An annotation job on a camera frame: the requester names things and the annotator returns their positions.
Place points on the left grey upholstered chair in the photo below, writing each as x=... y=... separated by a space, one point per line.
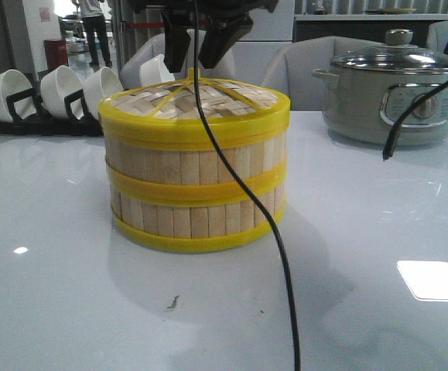
x=129 y=75

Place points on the person in dark trousers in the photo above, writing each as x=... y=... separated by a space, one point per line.
x=93 y=20

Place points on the far right grey chair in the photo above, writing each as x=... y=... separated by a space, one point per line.
x=440 y=36

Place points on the green electric cooking pot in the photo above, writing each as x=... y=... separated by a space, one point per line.
x=364 y=105

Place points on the glass pot lid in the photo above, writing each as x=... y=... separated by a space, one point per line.
x=396 y=55

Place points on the white ceramic bowl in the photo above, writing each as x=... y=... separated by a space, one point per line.
x=154 y=71
x=55 y=86
x=11 y=82
x=101 y=84

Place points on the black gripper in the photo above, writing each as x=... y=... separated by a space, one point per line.
x=229 y=22

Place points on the woven bamboo steamer lid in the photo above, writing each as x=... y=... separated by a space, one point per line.
x=174 y=115

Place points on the bamboo steamer tier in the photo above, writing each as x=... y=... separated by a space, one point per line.
x=214 y=225
x=191 y=177

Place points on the black bowl rack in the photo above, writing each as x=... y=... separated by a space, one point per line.
x=79 y=120

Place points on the red waste bin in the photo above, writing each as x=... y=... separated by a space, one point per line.
x=56 y=53

